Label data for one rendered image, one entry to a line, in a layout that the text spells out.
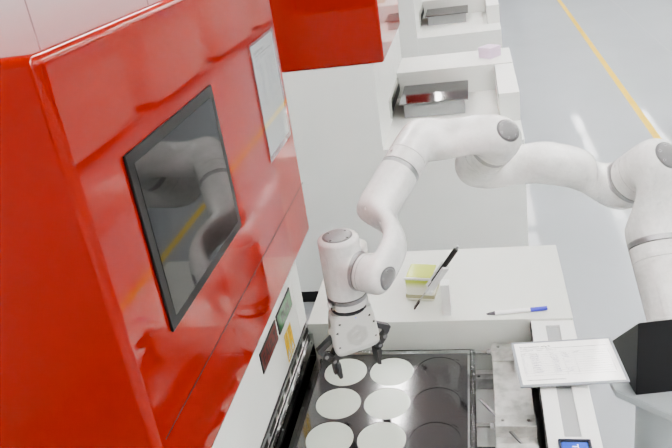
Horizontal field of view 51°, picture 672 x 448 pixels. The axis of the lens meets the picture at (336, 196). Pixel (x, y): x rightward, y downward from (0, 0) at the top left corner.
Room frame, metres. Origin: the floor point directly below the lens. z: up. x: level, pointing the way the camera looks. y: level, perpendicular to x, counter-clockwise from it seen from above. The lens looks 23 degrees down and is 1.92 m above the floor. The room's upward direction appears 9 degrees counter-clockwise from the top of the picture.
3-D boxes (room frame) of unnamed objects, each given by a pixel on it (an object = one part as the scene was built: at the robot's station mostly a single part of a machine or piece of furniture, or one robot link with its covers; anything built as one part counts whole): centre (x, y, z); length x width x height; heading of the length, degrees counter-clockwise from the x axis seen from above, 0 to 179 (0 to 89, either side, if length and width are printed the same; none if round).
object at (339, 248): (1.25, 0.01, 1.23); 0.09 x 0.08 x 0.13; 49
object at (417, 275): (1.52, -0.18, 1.00); 0.07 x 0.07 x 0.07; 68
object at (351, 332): (1.26, 0.01, 1.09); 0.10 x 0.07 x 0.11; 108
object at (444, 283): (1.43, -0.20, 1.03); 0.06 x 0.04 x 0.13; 77
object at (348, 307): (1.26, 0.01, 1.15); 0.09 x 0.08 x 0.03; 108
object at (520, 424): (1.09, -0.29, 0.89); 0.08 x 0.03 x 0.03; 77
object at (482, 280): (1.57, -0.23, 0.89); 0.62 x 0.35 x 0.14; 77
